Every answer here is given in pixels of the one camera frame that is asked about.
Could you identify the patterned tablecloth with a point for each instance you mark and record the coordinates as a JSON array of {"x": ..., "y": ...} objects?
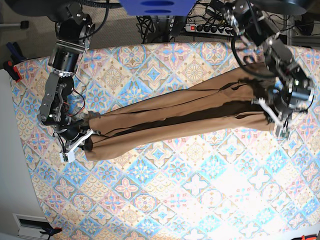
[{"x": 233, "y": 184}]

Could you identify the blue handled clamp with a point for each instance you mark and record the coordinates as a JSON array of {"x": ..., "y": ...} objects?
[{"x": 17, "y": 55}]

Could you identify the white floor vent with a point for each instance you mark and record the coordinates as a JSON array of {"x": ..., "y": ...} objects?
[{"x": 29, "y": 227}]

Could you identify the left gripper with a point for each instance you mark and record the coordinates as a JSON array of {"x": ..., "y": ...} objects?
[{"x": 284, "y": 101}]

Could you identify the blue mount plate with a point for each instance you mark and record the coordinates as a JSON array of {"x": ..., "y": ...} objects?
[{"x": 157, "y": 7}]

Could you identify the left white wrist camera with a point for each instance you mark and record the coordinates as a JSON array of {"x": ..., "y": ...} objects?
[{"x": 283, "y": 118}]

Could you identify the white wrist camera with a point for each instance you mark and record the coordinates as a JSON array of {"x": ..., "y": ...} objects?
[
  {"x": 283, "y": 118},
  {"x": 68, "y": 155}
]

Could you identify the orange black clamp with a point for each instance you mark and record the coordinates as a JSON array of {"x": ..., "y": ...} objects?
[{"x": 50, "y": 231}]

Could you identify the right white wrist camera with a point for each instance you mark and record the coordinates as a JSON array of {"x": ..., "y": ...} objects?
[{"x": 68, "y": 155}]

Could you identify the red black clamp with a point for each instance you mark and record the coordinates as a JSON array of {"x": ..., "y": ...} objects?
[{"x": 13, "y": 72}]

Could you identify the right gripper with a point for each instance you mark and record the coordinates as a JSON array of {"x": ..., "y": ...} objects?
[{"x": 70, "y": 133}]

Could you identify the brown t-shirt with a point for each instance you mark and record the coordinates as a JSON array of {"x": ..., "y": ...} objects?
[{"x": 221, "y": 102}]

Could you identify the white power strip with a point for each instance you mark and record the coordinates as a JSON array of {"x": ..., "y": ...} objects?
[{"x": 208, "y": 29}]

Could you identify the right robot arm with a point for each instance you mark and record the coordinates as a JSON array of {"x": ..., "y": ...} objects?
[{"x": 74, "y": 30}]

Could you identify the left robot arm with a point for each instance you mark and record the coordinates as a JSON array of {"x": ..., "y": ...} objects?
[{"x": 250, "y": 25}]

